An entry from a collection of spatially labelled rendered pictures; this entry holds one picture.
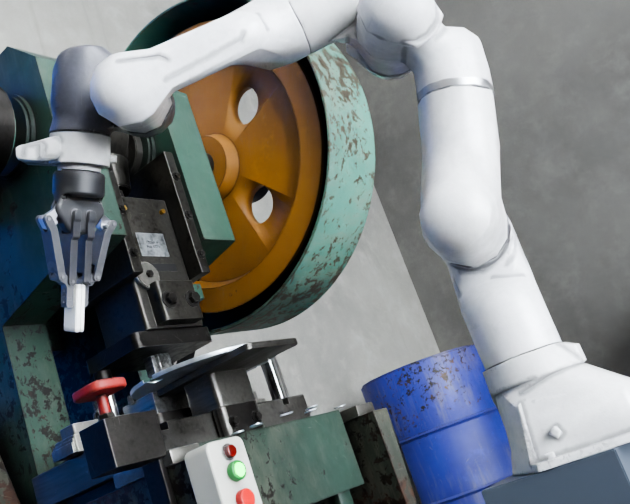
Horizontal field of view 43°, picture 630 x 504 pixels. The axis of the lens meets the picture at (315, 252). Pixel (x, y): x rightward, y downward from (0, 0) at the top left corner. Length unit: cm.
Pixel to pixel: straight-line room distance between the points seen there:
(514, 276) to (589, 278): 346
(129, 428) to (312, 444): 41
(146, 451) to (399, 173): 409
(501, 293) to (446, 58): 34
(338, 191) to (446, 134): 63
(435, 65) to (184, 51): 35
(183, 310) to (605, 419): 82
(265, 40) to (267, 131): 76
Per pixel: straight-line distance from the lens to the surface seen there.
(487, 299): 108
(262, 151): 191
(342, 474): 151
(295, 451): 143
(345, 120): 176
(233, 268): 195
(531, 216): 470
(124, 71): 111
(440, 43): 118
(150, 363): 158
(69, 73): 122
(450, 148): 111
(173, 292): 152
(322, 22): 120
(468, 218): 102
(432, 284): 496
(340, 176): 172
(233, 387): 146
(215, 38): 114
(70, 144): 120
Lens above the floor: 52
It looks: 16 degrees up
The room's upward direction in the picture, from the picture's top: 20 degrees counter-clockwise
